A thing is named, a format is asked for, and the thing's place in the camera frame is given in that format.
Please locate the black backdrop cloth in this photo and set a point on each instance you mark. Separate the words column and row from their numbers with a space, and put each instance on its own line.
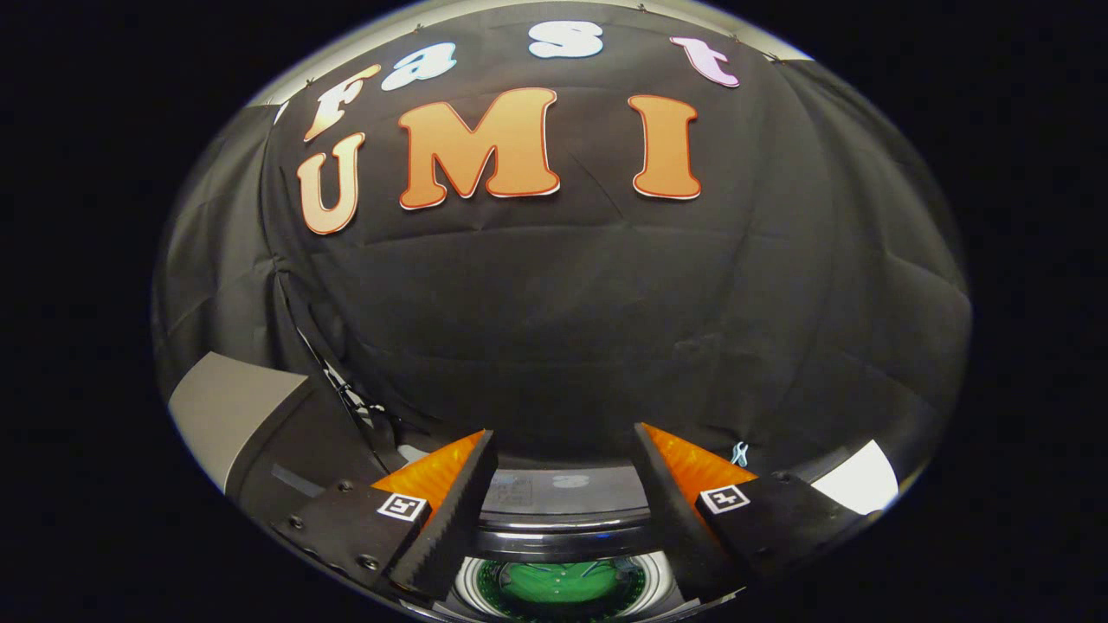
column 563, row 303

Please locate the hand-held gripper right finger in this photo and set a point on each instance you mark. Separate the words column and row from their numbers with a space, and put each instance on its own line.
column 675, row 519

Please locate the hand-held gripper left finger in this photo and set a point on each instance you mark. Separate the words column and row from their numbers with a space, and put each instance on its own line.
column 454, row 519

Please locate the dark washing machine lid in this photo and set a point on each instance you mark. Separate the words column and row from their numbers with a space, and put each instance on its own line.
column 563, row 497

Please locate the dark grey washing machine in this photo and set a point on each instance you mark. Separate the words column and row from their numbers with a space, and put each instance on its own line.
column 563, row 543

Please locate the green polo shirt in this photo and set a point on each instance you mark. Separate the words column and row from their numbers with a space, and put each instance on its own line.
column 554, row 584

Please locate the grey cabinet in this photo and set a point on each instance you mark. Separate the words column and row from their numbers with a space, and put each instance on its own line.
column 229, row 407

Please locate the white board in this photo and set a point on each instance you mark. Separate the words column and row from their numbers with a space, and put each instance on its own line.
column 861, row 480

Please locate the light blue clip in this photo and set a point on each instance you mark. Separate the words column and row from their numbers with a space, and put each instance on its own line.
column 739, row 453

